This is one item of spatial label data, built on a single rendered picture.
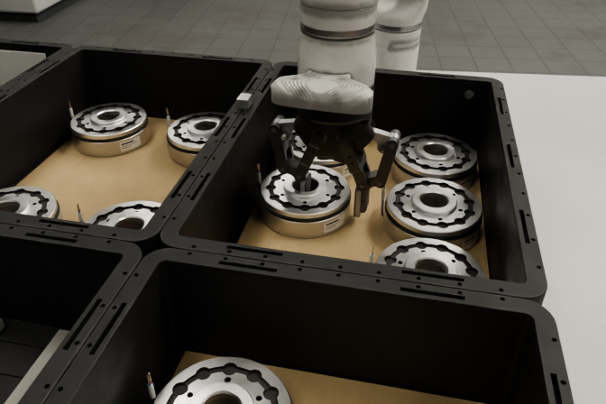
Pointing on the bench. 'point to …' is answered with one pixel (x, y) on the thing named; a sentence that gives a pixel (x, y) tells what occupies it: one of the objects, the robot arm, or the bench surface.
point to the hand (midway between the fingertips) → (332, 197)
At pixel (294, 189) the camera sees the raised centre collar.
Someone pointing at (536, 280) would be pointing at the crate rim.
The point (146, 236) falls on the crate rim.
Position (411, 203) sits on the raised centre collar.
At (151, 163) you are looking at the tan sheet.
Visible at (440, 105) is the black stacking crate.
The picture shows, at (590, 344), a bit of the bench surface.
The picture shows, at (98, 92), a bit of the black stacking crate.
